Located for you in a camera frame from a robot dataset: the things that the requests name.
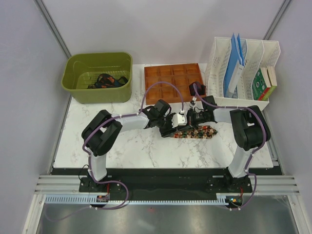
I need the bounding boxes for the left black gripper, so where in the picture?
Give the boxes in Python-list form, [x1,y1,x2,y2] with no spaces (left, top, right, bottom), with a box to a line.
[156,113,178,138]

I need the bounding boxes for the colourful floral patterned tie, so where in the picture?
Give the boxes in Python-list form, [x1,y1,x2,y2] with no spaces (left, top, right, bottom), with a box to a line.
[172,125,218,139]

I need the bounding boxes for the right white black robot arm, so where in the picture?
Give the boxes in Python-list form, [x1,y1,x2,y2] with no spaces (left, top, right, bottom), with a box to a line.
[187,96,271,192]

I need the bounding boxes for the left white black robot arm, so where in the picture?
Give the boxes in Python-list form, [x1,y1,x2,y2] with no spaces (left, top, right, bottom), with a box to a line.
[81,99,187,192]

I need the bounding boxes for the rolled dark red tie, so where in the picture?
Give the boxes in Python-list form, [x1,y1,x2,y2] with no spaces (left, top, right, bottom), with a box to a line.
[189,81,206,96]

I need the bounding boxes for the orange compartment tray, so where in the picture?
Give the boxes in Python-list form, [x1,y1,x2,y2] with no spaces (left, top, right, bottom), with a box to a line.
[144,63,204,105]

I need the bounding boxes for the white plastic file organizer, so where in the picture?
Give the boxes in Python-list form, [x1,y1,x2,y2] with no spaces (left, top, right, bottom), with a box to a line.
[204,37,281,110]

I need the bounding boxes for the white booklet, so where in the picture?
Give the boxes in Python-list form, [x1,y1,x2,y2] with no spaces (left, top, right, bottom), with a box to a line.
[228,60,244,93]

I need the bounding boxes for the green book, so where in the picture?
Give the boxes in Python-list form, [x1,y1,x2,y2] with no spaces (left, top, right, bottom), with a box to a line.
[252,67,277,101]

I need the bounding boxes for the blue folder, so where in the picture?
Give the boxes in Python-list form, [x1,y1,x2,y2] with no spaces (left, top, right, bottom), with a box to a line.
[223,33,248,98]

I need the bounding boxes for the dark blue orange tie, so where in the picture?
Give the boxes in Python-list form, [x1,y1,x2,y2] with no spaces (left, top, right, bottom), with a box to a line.
[88,73,128,89]

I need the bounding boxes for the beige paperback book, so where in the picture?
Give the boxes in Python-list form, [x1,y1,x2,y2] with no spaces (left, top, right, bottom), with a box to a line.
[267,66,277,87]

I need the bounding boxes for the olive green plastic bin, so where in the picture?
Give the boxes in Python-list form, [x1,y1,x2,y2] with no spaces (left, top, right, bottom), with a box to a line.
[61,52,133,104]

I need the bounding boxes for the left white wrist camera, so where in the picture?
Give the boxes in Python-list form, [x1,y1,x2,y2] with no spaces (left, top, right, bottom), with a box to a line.
[172,110,187,127]

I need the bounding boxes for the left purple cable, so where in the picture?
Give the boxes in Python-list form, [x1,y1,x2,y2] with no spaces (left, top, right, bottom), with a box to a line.
[45,81,186,222]

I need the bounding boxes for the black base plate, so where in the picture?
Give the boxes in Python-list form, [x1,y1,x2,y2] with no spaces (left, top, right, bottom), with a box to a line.
[79,168,252,200]

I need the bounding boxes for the aluminium frame rail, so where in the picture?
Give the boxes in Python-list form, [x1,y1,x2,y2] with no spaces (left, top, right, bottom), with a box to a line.
[22,175,300,234]

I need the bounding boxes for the white slotted cable duct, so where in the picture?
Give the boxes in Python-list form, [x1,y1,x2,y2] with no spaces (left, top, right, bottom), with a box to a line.
[45,192,244,205]

